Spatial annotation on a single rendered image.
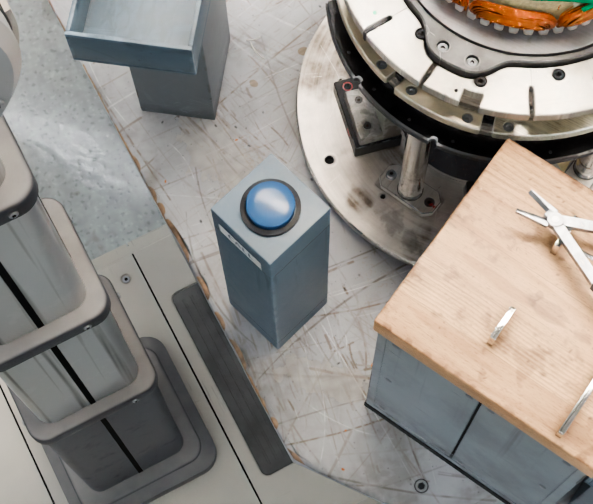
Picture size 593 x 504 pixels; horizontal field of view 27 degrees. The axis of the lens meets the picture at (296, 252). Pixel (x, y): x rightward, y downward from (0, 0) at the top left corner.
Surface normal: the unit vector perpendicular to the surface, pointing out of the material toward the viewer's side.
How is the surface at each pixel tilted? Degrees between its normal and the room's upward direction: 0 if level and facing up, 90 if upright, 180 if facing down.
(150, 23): 0
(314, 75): 0
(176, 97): 90
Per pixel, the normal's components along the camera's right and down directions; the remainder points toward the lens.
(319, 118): -0.01, -0.34
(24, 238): 0.47, 0.83
